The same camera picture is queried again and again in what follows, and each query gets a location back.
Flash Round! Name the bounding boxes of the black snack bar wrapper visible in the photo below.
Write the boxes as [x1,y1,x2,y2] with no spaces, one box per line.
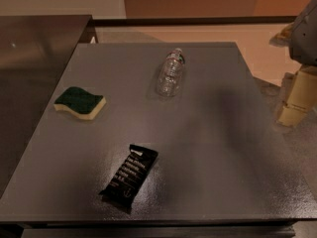
[99,145,159,207]

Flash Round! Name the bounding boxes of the green and yellow sponge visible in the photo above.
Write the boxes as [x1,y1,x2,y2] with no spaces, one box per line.
[53,86,107,121]

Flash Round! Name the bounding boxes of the clear plastic water bottle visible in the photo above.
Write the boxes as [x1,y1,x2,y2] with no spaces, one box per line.
[157,48,185,97]

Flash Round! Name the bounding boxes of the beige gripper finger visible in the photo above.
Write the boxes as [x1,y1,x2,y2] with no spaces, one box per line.
[276,65,317,127]
[269,24,293,47]

